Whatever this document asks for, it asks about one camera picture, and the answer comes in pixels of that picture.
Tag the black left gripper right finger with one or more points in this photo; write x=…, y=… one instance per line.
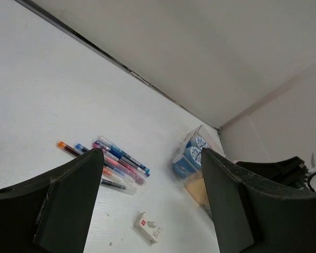
x=254, y=214

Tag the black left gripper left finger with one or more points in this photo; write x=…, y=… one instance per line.
x=51, y=212

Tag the blue capped dark pen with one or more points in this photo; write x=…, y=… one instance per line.
x=81, y=149

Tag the blue round putty tub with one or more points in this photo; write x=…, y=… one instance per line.
x=186, y=165
x=198, y=143

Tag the blue grip gel pen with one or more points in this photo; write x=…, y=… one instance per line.
x=114, y=153

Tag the clear blue ink pen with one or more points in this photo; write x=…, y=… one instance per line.
x=138, y=165

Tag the pink ink gel pen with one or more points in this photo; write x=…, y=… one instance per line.
x=118, y=167

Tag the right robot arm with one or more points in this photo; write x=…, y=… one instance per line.
x=291, y=172

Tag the clear three-compartment desk organizer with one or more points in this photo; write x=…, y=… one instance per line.
x=194, y=184

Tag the black ink refill pen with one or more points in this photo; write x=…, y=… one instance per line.
x=118, y=187

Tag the red ink refill pen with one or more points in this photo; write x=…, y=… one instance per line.
x=63, y=146

